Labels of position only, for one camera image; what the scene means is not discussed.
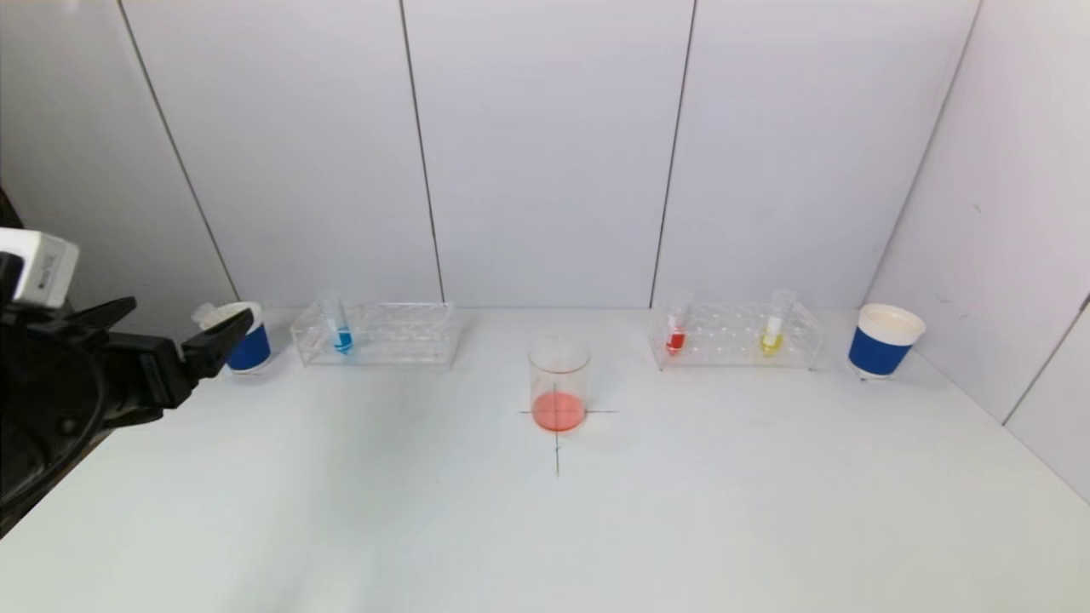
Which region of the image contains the blue pigment test tube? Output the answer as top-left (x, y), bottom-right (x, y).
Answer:
top-left (322, 291), bottom-right (356, 357)

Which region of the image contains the yellow pigment test tube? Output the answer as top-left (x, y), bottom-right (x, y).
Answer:
top-left (760, 289), bottom-right (797, 358)

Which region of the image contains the clear glass beaker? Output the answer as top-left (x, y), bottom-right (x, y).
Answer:
top-left (527, 337), bottom-right (591, 433)

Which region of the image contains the red pigment test tube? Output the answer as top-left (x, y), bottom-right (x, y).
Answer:
top-left (665, 289), bottom-right (695, 356)

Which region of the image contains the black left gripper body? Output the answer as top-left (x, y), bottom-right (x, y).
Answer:
top-left (95, 330), bottom-right (194, 427)

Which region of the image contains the blue white paper cup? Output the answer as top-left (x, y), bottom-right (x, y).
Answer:
top-left (847, 304), bottom-right (927, 381)
top-left (201, 302), bottom-right (273, 376)

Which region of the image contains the clear acrylic test tube rack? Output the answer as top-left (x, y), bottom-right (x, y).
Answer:
top-left (291, 301), bottom-right (461, 369)
top-left (649, 300), bottom-right (825, 371)

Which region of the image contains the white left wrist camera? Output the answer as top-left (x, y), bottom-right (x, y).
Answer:
top-left (0, 228), bottom-right (80, 309)

